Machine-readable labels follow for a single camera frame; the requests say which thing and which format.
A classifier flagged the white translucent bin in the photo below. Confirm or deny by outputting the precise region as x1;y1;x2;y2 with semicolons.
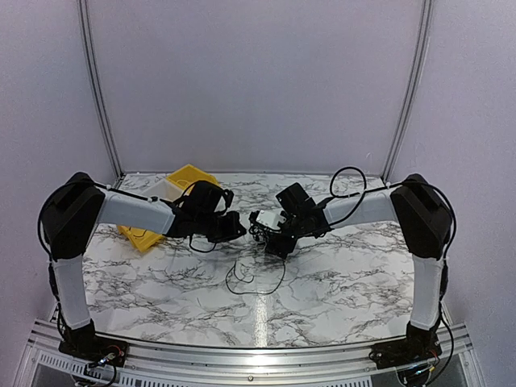
141;179;183;202

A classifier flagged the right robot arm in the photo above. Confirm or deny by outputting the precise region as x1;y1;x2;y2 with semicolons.
251;173;456;361

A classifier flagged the black cable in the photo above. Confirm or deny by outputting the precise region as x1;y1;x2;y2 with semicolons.
223;257;287;295

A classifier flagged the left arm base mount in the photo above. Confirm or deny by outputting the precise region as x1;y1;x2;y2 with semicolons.
57;319;129;367

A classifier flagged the yellow bin near left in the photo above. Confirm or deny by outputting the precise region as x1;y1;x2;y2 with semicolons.
117;226;164;253

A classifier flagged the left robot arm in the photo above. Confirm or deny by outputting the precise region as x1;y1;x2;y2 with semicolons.
37;172;246;359

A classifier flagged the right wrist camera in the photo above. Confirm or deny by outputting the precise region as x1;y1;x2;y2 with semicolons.
249;210;286;231

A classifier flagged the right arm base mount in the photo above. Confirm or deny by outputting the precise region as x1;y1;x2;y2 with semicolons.
368;322;442;369

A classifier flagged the right corner aluminium post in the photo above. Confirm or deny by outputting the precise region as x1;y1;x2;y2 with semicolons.
381;0;435;182

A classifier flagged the aluminium front rail frame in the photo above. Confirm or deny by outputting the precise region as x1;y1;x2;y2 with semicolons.
13;320;485;386

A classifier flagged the yellow bin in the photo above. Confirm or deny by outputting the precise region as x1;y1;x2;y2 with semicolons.
165;164;219;198
117;226;164;253

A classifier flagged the yellow bin far right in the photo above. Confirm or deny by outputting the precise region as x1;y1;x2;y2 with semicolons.
165;164;219;198

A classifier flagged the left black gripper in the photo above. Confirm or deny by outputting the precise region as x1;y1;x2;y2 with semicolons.
196;210;246;243

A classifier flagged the cable bundle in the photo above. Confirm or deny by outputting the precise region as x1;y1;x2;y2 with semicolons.
246;223;275;245

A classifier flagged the left corner aluminium post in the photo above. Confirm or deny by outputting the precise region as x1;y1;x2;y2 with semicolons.
77;0;124;180

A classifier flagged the corner aluminium post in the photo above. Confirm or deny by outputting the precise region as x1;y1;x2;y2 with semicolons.
381;0;435;182
77;0;124;180

